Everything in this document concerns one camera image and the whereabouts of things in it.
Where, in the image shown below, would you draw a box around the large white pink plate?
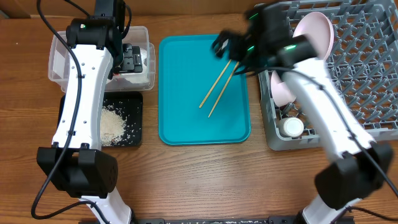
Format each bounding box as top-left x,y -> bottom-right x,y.
293,12 -> 334,60

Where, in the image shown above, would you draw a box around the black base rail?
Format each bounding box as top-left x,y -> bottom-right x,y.
130,216 -> 297,224

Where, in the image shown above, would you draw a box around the wooden chopstick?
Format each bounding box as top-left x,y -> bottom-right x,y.
199,60 -> 232,108
208,62 -> 239,118

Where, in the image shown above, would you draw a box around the grey dishwasher rack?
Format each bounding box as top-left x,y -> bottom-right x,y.
248,0 -> 398,152

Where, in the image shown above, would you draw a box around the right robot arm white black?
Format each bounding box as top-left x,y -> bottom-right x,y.
211,2 -> 394,223

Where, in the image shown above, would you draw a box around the black food waste tray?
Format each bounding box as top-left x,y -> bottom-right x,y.
52,89 -> 143,151

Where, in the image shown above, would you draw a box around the teal serving tray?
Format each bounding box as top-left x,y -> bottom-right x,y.
158,34 -> 251,145

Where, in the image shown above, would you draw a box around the white paper cup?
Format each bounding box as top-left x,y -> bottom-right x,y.
278,117 -> 304,138

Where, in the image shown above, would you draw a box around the clear plastic waste bin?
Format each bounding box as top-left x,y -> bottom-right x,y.
48,26 -> 156,92

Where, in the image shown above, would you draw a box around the rice food scraps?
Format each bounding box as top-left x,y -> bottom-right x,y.
100,106 -> 136,146

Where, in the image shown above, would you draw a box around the crumpled white tissue paper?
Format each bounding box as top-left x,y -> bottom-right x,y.
124,46 -> 149,84

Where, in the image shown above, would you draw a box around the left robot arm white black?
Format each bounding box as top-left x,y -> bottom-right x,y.
36,1 -> 136,223

